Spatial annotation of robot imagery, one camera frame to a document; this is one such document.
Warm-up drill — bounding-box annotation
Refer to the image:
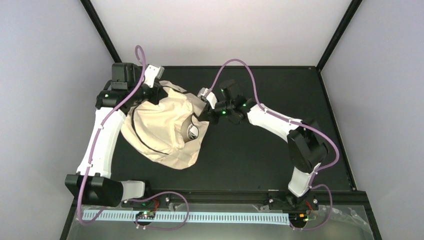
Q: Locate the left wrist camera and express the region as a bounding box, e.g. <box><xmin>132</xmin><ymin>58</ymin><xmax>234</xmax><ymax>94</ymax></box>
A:
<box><xmin>143</xmin><ymin>64</ymin><xmax>165</xmax><ymax>88</ymax></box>

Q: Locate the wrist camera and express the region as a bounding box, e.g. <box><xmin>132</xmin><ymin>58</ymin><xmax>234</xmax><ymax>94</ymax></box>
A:
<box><xmin>143</xmin><ymin>64</ymin><xmax>165</xmax><ymax>88</ymax></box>
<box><xmin>197</xmin><ymin>87</ymin><xmax>218</xmax><ymax>109</ymax></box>

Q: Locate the small circuit board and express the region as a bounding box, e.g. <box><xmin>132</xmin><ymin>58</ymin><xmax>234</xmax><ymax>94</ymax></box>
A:
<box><xmin>135</xmin><ymin>210</ymin><xmax>156</xmax><ymax>221</ymax></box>

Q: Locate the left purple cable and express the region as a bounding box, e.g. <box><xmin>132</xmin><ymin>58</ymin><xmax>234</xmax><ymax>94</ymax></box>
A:
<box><xmin>76</xmin><ymin>45</ymin><xmax>190</xmax><ymax>232</ymax></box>

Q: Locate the purple cable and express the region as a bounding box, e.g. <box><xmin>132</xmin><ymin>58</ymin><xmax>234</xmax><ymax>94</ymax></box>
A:
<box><xmin>208</xmin><ymin>58</ymin><xmax>340</xmax><ymax>231</ymax></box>
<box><xmin>76</xmin><ymin>45</ymin><xmax>190</xmax><ymax>232</ymax></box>

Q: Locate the light blue slotted cable duct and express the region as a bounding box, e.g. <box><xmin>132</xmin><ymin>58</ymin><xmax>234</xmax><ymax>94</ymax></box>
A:
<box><xmin>96</xmin><ymin>210</ymin><xmax>290</xmax><ymax>226</ymax></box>

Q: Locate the black frame rail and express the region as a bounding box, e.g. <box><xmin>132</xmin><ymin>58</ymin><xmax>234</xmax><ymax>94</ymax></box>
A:
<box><xmin>59</xmin><ymin>187</ymin><xmax>382</xmax><ymax>240</ymax></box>

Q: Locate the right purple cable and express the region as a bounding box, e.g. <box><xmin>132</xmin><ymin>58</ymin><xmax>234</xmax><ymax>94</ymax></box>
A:
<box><xmin>208</xmin><ymin>58</ymin><xmax>340</xmax><ymax>231</ymax></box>

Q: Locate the white charger with cable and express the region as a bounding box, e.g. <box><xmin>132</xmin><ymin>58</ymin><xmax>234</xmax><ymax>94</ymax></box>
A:
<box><xmin>186</xmin><ymin>123</ymin><xmax>199</xmax><ymax>140</ymax></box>

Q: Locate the beige canvas backpack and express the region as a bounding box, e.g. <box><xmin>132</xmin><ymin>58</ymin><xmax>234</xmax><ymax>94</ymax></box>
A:
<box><xmin>120</xmin><ymin>80</ymin><xmax>209</xmax><ymax>170</ymax></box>

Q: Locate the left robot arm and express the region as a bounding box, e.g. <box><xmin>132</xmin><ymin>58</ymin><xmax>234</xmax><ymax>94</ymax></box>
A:
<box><xmin>65</xmin><ymin>62</ymin><xmax>168</xmax><ymax>207</ymax></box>

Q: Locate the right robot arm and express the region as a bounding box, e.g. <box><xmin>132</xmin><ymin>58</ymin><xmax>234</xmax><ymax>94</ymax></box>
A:
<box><xmin>197</xmin><ymin>79</ymin><xmax>328</xmax><ymax>210</ymax></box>

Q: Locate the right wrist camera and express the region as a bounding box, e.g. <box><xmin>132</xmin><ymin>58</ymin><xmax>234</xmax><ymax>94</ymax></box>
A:
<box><xmin>197</xmin><ymin>87</ymin><xmax>218</xmax><ymax>109</ymax></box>

